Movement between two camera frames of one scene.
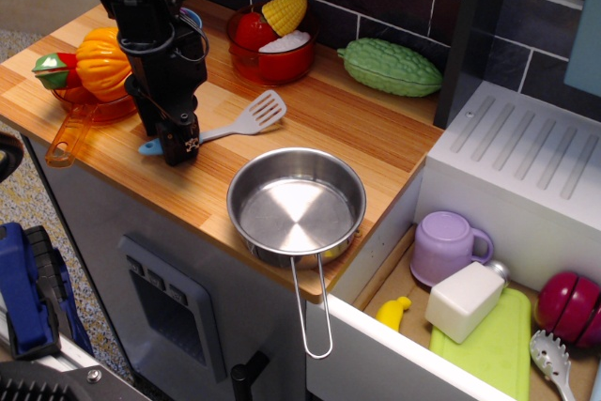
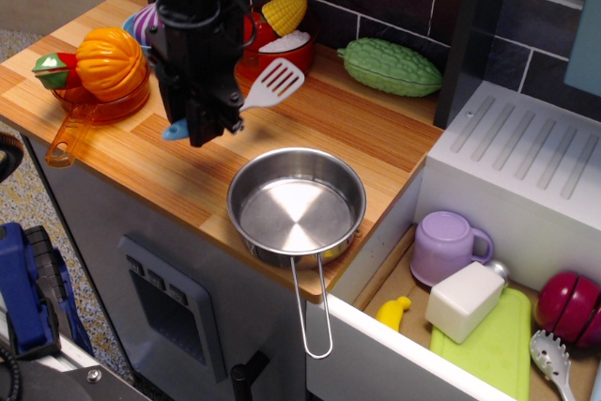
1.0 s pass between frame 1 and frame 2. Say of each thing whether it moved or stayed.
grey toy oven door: stayed
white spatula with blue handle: moved
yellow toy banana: stayed
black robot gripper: moved
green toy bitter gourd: stayed
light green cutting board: stayed
